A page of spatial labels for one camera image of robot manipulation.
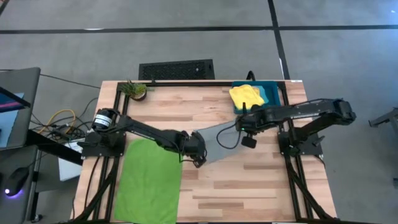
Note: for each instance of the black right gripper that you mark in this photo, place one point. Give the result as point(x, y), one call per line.
point(255, 119)

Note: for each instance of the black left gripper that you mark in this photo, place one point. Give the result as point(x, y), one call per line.
point(192, 144)

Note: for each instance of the yellow microfiber towel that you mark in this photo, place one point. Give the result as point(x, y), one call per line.
point(245, 95)

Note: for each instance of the teal microfiber towel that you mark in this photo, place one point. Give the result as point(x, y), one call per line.
point(265, 93)

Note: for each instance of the grey microfiber towel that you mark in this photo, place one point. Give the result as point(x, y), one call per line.
point(222, 144)

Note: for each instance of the green microfiber towel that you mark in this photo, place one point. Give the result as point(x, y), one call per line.
point(149, 186)

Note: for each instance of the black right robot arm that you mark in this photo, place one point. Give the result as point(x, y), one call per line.
point(311, 110)

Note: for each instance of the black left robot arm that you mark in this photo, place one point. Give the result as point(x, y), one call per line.
point(149, 132)

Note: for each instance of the blue plastic bin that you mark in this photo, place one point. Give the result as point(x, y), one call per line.
point(274, 99)

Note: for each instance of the black perforated grille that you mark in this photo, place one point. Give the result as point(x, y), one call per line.
point(177, 70)

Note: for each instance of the potted succulent plant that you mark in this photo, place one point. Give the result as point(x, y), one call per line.
point(136, 90)

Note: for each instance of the white paper sheet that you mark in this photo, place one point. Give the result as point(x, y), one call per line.
point(70, 168)

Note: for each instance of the black computer mouse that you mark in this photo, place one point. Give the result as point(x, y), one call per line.
point(17, 180)

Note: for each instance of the grey side desk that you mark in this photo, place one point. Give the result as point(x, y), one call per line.
point(18, 214)

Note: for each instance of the grey laptop computer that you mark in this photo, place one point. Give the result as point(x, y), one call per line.
point(18, 93)

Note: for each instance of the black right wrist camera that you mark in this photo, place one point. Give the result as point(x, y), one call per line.
point(248, 142)

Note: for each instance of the black aluminium table frame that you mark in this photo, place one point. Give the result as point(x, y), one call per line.
point(199, 84)

